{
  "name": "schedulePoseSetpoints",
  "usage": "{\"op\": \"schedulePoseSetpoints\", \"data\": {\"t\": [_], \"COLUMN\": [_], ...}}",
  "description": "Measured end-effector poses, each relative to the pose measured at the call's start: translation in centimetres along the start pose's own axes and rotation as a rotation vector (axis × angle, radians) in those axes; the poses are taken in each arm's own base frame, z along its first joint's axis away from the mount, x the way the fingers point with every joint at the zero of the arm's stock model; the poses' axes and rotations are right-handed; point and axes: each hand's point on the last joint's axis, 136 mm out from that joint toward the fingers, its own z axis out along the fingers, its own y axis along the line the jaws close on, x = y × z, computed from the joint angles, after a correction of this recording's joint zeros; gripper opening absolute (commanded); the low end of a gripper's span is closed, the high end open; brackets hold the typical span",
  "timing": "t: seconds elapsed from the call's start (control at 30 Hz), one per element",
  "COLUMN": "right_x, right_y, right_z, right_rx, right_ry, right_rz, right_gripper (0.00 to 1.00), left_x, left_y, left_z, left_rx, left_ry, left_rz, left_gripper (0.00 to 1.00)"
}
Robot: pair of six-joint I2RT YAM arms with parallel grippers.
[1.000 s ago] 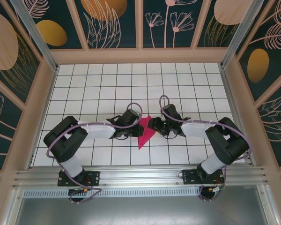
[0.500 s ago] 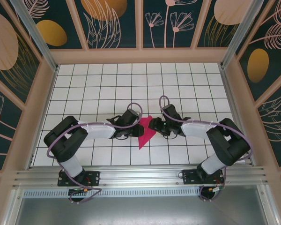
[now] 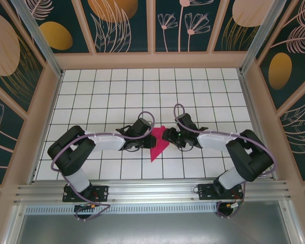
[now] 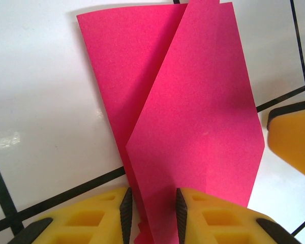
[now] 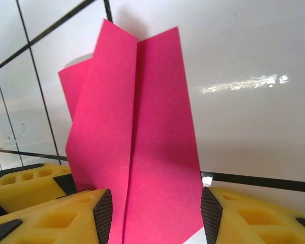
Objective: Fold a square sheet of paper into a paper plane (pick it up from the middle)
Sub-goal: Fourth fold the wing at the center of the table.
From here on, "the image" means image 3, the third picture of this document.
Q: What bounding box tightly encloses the pink square paper sheet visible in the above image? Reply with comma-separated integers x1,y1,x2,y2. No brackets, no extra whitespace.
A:
150,126,171,163

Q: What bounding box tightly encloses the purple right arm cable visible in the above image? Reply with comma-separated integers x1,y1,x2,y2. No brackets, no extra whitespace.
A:
173,103,277,219

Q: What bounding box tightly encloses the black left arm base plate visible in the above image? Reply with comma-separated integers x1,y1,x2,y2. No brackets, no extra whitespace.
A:
63,185,110,203

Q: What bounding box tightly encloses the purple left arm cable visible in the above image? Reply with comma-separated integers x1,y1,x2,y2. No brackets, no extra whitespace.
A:
52,111,156,222

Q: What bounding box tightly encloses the grey metal sheet panel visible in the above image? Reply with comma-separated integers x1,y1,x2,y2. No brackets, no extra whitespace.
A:
15,215,293,244

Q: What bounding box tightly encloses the slotted grey cable duct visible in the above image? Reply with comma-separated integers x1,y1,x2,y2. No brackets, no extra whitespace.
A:
25,205,219,215

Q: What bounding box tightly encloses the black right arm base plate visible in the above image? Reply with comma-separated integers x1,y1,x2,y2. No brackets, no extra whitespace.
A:
197,183,245,200

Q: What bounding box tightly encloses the aluminium mounting rail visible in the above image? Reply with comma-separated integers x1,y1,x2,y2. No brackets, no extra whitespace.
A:
14,179,294,204

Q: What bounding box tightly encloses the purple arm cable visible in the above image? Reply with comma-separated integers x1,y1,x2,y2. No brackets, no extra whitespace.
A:
52,111,156,222
173,103,277,219

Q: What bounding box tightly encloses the aluminium side rail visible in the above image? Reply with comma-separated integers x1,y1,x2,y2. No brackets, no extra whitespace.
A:
240,73,278,181

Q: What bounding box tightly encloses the aluminium corner post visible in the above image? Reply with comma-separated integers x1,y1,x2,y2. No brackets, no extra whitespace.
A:
239,0,287,75
10,0,65,78

